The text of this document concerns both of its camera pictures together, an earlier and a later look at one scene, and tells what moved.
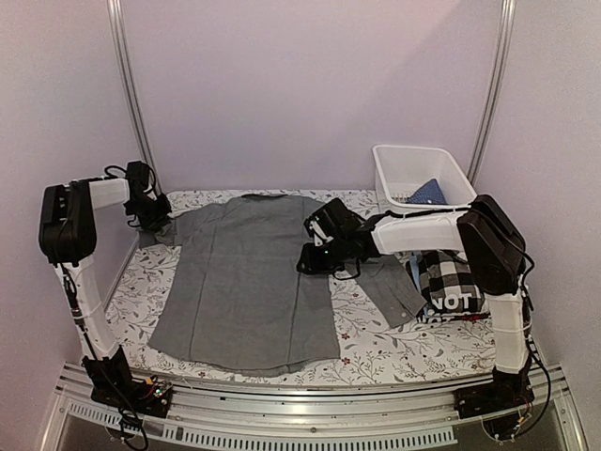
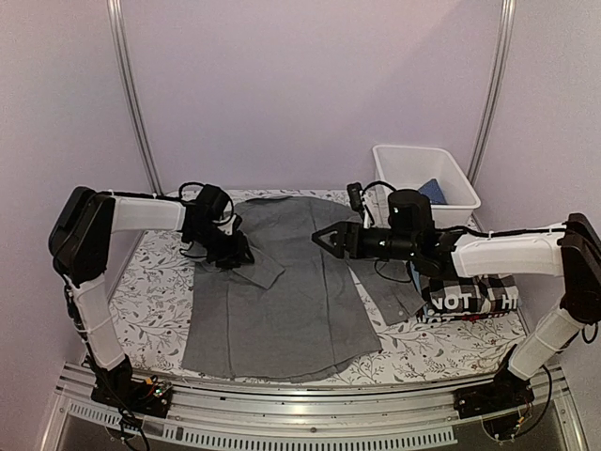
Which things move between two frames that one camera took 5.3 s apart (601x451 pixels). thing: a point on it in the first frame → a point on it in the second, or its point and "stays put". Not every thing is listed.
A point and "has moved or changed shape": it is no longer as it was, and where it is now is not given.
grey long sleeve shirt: [232, 299] has moved or changed shape
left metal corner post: [116, 20] stays put
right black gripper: [310, 266] → [341, 240]
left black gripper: [163, 218] → [237, 253]
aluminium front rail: [411, 413] stays put
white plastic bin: [411, 179] stays put
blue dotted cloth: [428, 193] stays put
